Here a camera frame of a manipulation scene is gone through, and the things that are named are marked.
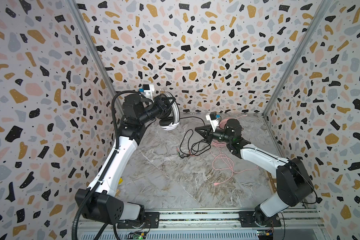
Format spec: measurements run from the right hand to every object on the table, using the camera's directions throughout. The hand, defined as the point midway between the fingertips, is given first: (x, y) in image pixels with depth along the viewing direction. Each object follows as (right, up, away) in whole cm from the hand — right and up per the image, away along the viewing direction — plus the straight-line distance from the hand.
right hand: (194, 127), depth 76 cm
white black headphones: (-12, +2, -5) cm, 13 cm away
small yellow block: (-42, -31, +10) cm, 53 cm away
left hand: (-8, +13, -13) cm, 20 cm away
